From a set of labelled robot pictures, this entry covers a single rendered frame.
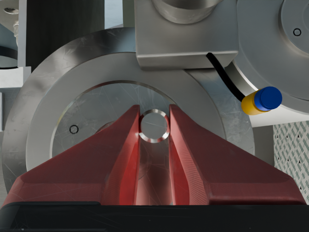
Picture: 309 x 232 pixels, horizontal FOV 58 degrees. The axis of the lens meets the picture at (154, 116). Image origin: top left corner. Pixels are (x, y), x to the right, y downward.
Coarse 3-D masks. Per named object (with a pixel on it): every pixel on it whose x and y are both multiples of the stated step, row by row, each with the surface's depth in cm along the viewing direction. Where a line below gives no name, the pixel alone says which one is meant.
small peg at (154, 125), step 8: (144, 112) 12; (152, 112) 11; (160, 112) 12; (144, 120) 11; (152, 120) 11; (160, 120) 11; (168, 120) 12; (144, 128) 11; (152, 128) 11; (160, 128) 11; (168, 128) 11; (144, 136) 11; (152, 136) 11; (160, 136) 11
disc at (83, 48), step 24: (72, 48) 17; (96, 48) 17; (120, 48) 17; (48, 72) 17; (192, 72) 16; (216, 72) 16; (24, 96) 17; (216, 96) 16; (24, 120) 16; (240, 120) 16; (24, 144) 16; (240, 144) 16; (24, 168) 16
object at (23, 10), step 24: (24, 0) 18; (48, 0) 21; (72, 0) 27; (96, 0) 37; (24, 24) 17; (48, 24) 21; (72, 24) 26; (96, 24) 36; (24, 48) 17; (48, 48) 21
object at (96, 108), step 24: (96, 96) 14; (120, 96) 14; (144, 96) 14; (72, 120) 14; (96, 120) 14; (72, 144) 14; (144, 144) 15; (168, 144) 14; (144, 168) 14; (168, 168) 14; (144, 192) 14; (168, 192) 14
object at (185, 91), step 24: (72, 72) 16; (96, 72) 16; (120, 72) 16; (144, 72) 16; (168, 72) 16; (48, 96) 16; (72, 96) 16; (168, 96) 16; (192, 96) 16; (48, 120) 16; (216, 120) 16; (48, 144) 16
